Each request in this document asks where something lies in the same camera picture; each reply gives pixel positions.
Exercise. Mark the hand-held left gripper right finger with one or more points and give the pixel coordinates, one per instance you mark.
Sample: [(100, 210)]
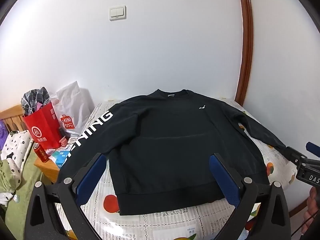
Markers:
[(225, 177)]

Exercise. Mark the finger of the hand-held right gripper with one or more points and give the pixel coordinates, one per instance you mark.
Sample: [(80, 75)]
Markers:
[(295, 155), (313, 148)]

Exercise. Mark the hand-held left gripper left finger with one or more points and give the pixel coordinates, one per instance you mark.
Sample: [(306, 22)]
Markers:
[(90, 177)]

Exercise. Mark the black long-sleeve sweatshirt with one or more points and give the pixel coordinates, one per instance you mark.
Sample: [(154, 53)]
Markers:
[(162, 155)]

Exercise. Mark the person's right hand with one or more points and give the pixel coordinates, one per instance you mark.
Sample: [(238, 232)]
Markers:
[(313, 205)]

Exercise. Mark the blue and white box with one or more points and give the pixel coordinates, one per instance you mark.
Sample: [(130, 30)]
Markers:
[(61, 158)]

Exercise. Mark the wooden bedside table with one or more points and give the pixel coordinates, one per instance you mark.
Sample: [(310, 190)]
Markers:
[(47, 171)]

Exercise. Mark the red drink can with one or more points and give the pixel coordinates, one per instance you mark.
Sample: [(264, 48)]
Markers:
[(41, 153)]

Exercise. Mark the fruit print tablecloth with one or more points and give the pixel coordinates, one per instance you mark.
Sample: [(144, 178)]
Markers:
[(175, 225)]

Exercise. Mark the red paper shopping bag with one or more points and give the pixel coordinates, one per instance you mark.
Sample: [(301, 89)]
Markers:
[(42, 127)]

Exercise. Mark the green blanket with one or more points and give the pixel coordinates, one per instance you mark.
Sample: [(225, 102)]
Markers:
[(22, 195)]

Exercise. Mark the white plastic shopping bag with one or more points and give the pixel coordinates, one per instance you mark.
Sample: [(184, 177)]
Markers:
[(75, 100)]

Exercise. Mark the white floral print bedding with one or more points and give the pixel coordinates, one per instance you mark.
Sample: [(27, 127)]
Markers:
[(15, 142)]

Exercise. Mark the grey plaid cloth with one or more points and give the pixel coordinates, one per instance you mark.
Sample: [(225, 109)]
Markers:
[(32, 100)]

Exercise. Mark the purple plush item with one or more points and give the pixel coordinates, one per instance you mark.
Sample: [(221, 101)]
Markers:
[(4, 132)]

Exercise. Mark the wooden bed headboard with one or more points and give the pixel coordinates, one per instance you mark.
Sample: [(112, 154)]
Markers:
[(12, 117)]

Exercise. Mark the brown wooden door frame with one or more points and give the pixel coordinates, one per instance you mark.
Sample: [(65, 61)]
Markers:
[(246, 55)]

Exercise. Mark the white wall light switch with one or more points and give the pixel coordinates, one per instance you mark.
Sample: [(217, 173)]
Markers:
[(117, 13)]

